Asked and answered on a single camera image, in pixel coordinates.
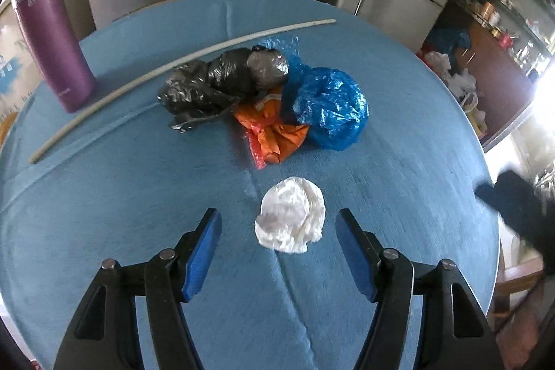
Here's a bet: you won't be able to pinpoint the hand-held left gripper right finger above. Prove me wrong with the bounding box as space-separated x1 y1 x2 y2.
335 209 499 370

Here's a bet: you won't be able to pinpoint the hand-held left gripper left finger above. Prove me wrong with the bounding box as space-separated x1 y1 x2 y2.
52 208 223 370

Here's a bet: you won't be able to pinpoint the white plastic bag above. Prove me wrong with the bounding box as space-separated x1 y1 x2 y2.
254 176 326 253

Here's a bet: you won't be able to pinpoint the red plastic bag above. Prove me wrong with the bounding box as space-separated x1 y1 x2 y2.
234 90 310 170

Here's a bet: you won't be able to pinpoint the wooden chair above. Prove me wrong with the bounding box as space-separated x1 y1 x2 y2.
494 264 545 319

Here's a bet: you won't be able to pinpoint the blue tablecloth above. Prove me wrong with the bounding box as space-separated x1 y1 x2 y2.
0 0 501 370

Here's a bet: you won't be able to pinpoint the brown wooden sideboard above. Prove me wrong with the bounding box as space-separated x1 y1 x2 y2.
446 1 538 149

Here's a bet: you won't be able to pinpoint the pile of white bags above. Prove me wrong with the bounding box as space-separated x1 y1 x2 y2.
422 51 488 137

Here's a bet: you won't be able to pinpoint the black plastic bag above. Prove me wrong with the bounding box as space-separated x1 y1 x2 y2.
157 47 290 133

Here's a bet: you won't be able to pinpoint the dark blue plastic bag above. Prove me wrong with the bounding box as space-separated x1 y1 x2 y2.
427 27 471 54

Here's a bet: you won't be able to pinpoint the long white stick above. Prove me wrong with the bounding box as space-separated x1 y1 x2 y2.
28 19 337 165

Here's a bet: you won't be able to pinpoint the printed picture board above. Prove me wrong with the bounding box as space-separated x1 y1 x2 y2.
0 1 27 137

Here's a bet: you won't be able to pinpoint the purple thermos bottle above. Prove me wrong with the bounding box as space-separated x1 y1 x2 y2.
11 0 97 113

